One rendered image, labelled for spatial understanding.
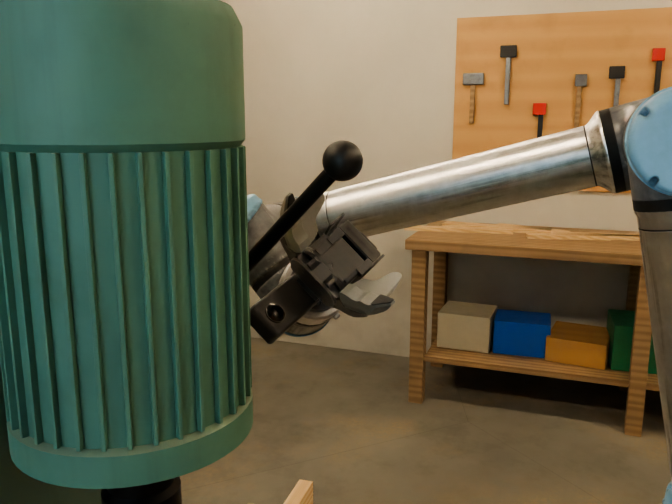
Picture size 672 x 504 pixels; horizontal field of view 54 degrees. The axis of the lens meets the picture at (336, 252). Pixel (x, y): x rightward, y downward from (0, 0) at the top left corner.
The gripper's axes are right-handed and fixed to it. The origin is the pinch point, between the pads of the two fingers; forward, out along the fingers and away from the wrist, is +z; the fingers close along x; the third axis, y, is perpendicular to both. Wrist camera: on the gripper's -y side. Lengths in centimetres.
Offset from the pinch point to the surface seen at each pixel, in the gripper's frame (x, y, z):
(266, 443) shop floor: 25, 1, -245
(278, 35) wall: -138, 167, -275
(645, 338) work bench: 107, 147, -195
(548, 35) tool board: -24, 238, -202
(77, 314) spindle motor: -6.3, -22.0, 20.1
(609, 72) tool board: 11, 241, -195
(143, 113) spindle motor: -11.5, -12.0, 26.1
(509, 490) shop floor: 101, 53, -192
